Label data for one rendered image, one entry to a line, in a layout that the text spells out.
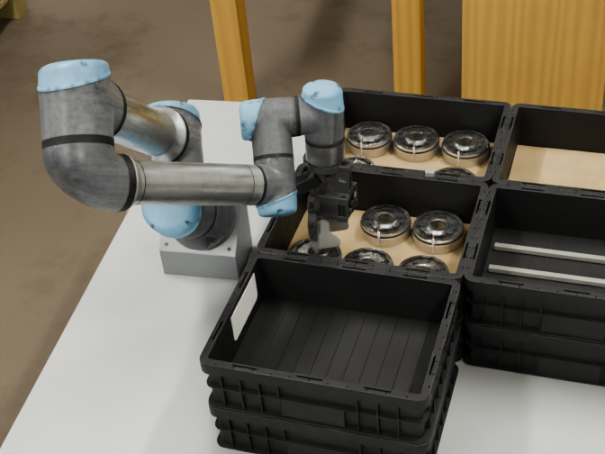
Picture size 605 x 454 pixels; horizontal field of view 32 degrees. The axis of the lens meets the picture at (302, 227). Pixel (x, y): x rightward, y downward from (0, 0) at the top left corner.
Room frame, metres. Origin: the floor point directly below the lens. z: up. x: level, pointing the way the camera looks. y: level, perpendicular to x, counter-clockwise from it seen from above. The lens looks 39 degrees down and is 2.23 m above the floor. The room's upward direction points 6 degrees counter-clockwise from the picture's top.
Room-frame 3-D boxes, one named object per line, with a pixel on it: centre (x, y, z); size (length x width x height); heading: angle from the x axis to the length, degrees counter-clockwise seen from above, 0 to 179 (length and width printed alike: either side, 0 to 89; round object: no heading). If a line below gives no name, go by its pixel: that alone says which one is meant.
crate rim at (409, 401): (1.36, -0.04, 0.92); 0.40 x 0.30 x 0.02; 69
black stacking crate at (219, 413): (1.36, -0.04, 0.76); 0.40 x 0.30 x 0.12; 69
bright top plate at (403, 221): (1.71, -0.17, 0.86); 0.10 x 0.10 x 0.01
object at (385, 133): (2.03, -0.17, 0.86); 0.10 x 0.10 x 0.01
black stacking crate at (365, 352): (1.36, -0.04, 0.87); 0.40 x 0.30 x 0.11; 69
